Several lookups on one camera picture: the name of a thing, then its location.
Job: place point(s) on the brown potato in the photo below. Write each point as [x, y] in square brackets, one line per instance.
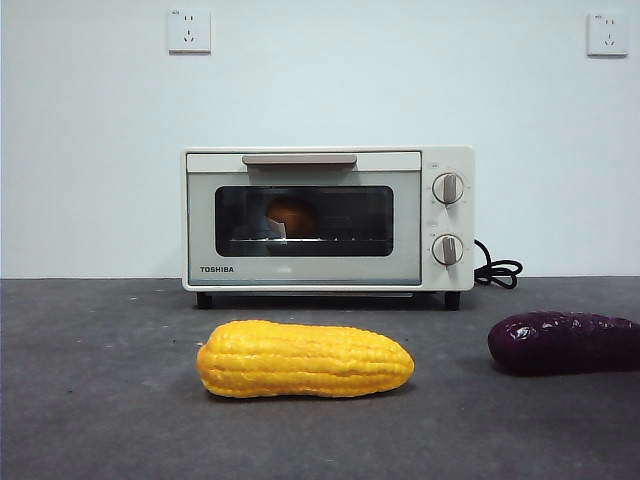
[297, 217]

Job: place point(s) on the cream oven knob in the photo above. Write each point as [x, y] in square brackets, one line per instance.
[448, 188]
[448, 249]

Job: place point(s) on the cream Toshiba toaster oven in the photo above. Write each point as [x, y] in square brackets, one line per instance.
[450, 220]

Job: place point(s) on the purple sweet potato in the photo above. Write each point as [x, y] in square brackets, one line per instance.
[565, 342]

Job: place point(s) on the yellow corn cob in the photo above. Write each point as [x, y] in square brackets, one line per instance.
[305, 360]

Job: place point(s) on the white wall socket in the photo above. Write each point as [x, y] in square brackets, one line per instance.
[607, 35]
[189, 31]

